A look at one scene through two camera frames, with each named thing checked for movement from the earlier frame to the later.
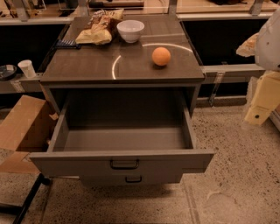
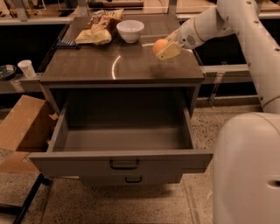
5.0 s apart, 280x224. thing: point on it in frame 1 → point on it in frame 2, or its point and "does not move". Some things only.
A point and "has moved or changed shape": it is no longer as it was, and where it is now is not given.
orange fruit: x=161 y=56 has moved or changed shape
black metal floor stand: x=21 y=211 does not move
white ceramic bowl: x=130 y=30 does not move
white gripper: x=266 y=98 → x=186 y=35
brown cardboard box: x=24 y=128 does not move
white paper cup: x=27 y=68 does not move
